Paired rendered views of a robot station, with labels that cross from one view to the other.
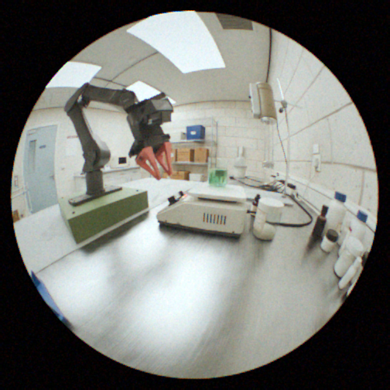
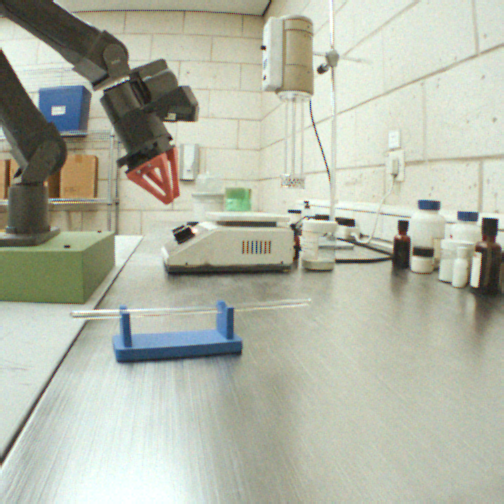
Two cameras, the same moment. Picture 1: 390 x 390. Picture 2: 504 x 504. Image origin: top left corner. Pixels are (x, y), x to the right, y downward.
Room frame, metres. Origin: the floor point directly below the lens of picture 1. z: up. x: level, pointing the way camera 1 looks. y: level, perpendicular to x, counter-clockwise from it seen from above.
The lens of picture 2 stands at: (-0.34, 0.32, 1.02)
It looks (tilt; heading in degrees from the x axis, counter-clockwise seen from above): 7 degrees down; 328
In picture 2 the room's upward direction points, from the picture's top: 2 degrees clockwise
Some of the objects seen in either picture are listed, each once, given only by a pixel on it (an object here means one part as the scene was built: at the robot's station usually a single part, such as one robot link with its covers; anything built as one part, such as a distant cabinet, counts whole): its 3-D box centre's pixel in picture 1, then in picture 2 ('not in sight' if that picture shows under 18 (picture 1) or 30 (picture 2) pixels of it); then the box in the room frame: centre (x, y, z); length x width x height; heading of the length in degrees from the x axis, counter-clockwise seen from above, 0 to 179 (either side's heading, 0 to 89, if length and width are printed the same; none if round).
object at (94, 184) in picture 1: (94, 183); (27, 211); (0.29, 0.30, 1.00); 0.20 x 0.07 x 0.08; 164
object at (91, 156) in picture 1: (96, 161); (34, 165); (0.30, 0.30, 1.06); 0.09 x 0.06 x 0.06; 11
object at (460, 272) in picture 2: (350, 273); (460, 267); (-0.01, -0.26, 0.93); 0.02 x 0.02 x 0.06
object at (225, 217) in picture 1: (207, 206); (229, 242); (0.30, -0.03, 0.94); 0.22 x 0.13 x 0.08; 74
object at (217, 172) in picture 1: (218, 172); (240, 192); (0.31, -0.05, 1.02); 0.06 x 0.05 x 0.08; 7
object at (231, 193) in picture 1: (219, 189); (245, 216); (0.29, -0.06, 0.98); 0.12 x 0.12 x 0.01; 74
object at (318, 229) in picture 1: (320, 221); (402, 243); (0.17, -0.32, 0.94); 0.04 x 0.04 x 0.09
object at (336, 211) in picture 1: (335, 216); (427, 233); (0.15, -0.38, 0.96); 0.07 x 0.07 x 0.13
